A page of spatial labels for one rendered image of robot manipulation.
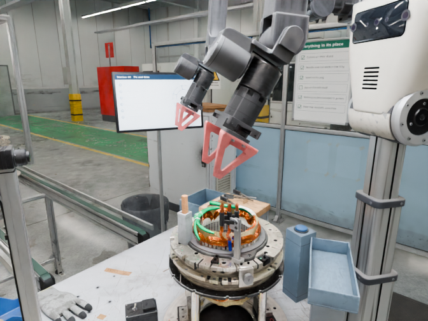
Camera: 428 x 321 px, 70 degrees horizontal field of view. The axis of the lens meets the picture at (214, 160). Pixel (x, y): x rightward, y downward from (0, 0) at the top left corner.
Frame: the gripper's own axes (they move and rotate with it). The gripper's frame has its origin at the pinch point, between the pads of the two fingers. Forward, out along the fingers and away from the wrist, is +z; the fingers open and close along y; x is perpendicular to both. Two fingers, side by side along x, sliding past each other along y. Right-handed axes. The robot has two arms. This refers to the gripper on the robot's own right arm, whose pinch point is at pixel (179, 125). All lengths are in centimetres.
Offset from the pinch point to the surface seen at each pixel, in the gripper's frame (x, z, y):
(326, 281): 45, 15, 42
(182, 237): 10.2, 24.4, 27.3
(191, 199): 21.5, 25.7, -16.3
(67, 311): -5, 70, 10
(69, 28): -306, -42, -1159
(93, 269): -1, 69, -16
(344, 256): 55, 9, 33
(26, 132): -85, 85, -208
